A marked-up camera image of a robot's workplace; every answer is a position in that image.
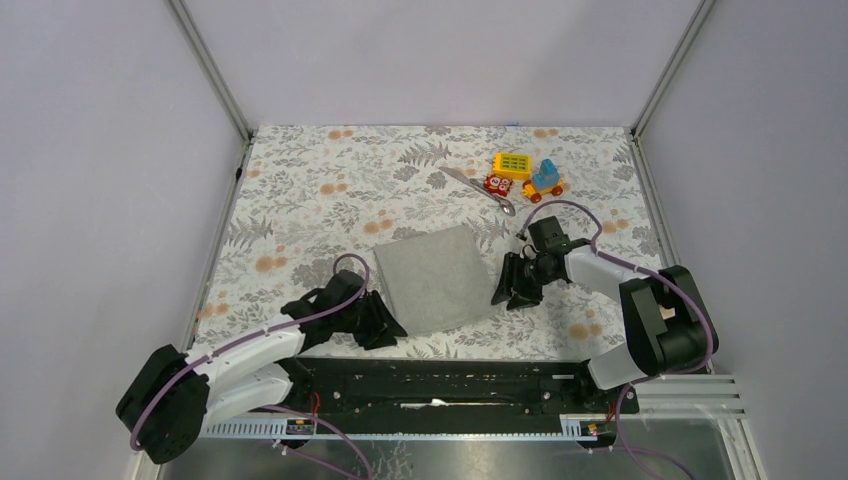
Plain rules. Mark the metal spoon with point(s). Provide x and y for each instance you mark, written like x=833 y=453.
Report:
x=506 y=206

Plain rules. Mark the red toy block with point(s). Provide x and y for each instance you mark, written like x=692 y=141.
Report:
x=498 y=185

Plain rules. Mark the left aluminium frame post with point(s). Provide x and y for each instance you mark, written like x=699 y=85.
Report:
x=209 y=67

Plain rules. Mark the grey cloth napkin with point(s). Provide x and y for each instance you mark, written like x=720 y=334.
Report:
x=436 y=282

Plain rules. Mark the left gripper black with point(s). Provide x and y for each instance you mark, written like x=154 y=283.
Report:
x=382 y=327

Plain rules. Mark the yellow toy brick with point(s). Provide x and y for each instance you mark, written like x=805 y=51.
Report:
x=513 y=166

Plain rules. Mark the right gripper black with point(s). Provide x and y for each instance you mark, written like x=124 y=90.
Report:
x=523 y=296

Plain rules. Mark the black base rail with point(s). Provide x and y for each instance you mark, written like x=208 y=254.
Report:
x=452 y=396

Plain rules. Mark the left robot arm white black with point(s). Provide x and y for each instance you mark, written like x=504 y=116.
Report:
x=176 y=395

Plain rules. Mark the aluminium frame post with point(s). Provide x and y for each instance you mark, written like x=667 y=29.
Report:
x=675 y=62
x=209 y=67

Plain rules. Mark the right aluminium frame post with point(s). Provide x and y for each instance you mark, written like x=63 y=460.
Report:
x=675 y=62

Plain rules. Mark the white slotted cable duct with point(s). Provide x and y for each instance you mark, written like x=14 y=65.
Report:
x=268 y=428

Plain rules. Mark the blue yellow toy car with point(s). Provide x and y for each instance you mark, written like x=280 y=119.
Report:
x=547 y=180

